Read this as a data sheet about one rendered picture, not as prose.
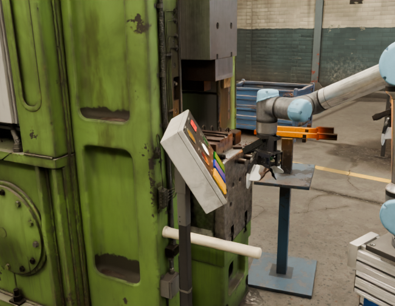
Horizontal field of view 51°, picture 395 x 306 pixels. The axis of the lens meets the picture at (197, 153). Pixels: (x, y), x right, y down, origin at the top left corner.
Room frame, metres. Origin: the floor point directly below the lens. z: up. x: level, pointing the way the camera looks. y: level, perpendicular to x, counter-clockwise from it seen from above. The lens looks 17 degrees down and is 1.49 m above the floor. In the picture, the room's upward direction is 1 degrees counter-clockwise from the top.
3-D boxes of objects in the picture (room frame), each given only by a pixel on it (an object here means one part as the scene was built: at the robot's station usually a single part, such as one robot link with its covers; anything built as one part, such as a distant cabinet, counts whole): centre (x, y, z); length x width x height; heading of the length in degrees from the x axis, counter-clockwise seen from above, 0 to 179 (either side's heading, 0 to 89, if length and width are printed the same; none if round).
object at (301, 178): (2.30, -0.52, 0.67); 0.40 x 0.30 x 0.02; 160
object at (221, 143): (2.04, 0.05, 0.96); 0.42 x 0.20 x 0.09; 62
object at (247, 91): (6.06, -1.02, 0.36); 1.20 x 0.80 x 0.72; 57
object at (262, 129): (1.44, -0.25, 1.15); 0.08 x 0.08 x 0.05
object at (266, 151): (1.43, -0.25, 1.07); 0.09 x 0.08 x 0.12; 37
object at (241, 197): (2.09, 0.04, 0.69); 0.56 x 0.38 x 0.45; 62
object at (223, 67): (2.04, 0.05, 1.32); 0.42 x 0.20 x 0.10; 62
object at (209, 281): (2.09, 0.04, 0.23); 0.55 x 0.37 x 0.47; 62
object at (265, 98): (1.44, -0.25, 1.23); 0.09 x 0.08 x 0.11; 45
